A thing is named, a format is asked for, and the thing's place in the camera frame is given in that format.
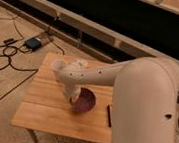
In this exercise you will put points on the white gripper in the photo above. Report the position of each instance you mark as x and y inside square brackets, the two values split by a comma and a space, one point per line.
[71, 92]

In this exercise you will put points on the dark purple ceramic bowl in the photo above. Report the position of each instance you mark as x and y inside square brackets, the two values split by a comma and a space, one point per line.
[85, 102]

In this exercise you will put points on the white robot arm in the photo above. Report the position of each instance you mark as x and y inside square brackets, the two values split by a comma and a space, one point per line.
[144, 96]

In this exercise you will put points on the wooden table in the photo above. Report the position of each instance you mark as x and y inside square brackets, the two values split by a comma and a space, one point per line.
[45, 109]

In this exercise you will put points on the black orange rectangular box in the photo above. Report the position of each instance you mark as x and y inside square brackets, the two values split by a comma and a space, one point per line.
[109, 115]

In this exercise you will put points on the black power adapter box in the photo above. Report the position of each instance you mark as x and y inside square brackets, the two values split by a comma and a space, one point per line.
[33, 44]

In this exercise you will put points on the small black device on floor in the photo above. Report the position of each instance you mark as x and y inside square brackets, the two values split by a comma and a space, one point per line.
[9, 41]

